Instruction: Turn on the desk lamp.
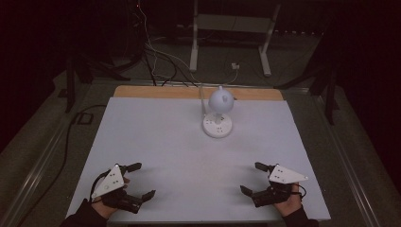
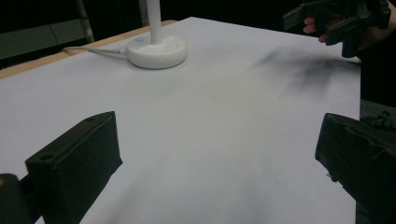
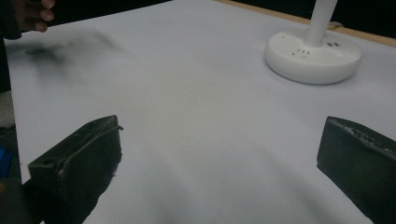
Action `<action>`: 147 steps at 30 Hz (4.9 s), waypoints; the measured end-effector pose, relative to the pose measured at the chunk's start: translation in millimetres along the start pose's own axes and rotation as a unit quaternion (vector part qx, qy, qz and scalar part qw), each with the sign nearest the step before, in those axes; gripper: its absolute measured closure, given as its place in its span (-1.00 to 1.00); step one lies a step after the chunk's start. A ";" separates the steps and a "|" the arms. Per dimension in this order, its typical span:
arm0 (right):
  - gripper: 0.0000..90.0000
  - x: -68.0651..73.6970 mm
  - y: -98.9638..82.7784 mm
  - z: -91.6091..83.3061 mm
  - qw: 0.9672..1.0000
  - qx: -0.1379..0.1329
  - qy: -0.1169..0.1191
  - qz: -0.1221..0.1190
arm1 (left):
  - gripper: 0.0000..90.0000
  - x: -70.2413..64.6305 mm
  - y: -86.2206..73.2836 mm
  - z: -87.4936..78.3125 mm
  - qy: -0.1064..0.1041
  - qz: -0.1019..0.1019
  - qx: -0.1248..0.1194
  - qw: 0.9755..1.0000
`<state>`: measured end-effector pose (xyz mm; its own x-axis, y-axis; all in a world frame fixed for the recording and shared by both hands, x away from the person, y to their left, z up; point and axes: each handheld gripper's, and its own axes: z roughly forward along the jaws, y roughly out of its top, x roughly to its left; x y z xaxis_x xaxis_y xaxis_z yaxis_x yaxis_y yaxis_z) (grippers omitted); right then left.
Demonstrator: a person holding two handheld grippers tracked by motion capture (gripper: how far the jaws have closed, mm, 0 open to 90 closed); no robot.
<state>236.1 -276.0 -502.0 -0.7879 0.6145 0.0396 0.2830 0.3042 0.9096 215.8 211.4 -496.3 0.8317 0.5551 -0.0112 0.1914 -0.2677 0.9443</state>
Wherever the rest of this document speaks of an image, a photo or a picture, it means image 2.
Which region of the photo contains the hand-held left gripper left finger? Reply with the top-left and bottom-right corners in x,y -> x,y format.
25,111 -> 123,224

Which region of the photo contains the white round lamp base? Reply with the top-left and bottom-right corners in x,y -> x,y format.
125,0 -> 189,70

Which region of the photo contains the white lamp cable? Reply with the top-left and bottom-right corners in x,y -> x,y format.
61,46 -> 129,59

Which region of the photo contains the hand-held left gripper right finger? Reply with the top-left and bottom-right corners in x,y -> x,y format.
315,112 -> 396,224

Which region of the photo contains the metal stand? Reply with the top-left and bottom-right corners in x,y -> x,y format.
76,0 -> 95,44

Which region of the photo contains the grey panel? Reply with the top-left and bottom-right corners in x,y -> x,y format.
0,18 -> 94,61

